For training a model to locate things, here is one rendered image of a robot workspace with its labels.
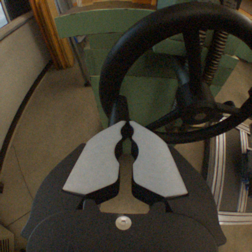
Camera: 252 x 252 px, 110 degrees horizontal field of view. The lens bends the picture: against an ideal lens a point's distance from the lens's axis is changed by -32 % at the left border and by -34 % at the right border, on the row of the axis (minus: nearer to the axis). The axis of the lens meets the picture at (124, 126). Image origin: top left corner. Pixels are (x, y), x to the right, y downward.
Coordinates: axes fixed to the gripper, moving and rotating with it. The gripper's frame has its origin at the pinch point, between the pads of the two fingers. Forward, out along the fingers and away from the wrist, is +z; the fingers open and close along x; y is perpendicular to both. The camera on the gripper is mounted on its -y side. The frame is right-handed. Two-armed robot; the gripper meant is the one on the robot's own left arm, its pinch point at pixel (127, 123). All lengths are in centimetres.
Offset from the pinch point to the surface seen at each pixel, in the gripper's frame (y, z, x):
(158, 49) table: -7.4, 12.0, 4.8
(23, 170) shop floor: 72, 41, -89
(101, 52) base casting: -6.8, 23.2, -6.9
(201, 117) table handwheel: 1.4, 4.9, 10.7
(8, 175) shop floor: 77, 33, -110
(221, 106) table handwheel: 0.0, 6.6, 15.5
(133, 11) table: -16.0, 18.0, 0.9
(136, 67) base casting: -2.8, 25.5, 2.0
